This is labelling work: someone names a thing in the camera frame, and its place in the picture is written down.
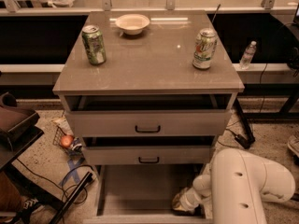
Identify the clear plastic water bottle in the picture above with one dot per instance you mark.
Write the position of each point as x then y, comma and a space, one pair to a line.
248, 55

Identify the wire basket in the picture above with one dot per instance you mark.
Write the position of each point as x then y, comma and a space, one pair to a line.
74, 150

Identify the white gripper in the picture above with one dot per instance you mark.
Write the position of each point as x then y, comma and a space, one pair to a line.
189, 200

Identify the grey drawer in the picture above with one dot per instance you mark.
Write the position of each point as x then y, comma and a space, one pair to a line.
148, 150
143, 194
147, 115

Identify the grey drawer cabinet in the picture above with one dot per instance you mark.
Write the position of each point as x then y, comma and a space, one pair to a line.
156, 62

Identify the grey bottom drawer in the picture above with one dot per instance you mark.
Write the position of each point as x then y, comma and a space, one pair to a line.
143, 194

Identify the grey sneaker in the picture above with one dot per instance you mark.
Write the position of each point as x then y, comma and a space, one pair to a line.
293, 145

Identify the grey middle drawer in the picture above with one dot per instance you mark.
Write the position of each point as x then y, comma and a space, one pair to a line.
148, 150

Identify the dark brown tray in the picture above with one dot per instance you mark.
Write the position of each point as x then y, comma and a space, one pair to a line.
14, 120

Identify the green soda can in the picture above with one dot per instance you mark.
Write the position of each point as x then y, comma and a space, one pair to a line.
94, 44

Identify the white ceramic bowl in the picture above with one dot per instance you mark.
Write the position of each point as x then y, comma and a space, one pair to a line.
132, 24

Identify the white 7up can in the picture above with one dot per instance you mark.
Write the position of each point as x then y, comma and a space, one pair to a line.
205, 46

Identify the grey top drawer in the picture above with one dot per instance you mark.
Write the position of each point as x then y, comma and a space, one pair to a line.
147, 115

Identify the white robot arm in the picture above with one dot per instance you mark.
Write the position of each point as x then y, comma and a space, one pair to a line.
237, 186

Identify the black metal stand leg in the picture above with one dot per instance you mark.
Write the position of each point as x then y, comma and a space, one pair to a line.
88, 178

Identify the red apple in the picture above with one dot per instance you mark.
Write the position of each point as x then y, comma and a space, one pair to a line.
66, 141

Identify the black patterned shoe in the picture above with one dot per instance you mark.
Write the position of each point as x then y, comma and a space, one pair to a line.
29, 207

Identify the black power adapter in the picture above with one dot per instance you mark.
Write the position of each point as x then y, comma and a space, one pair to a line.
242, 141

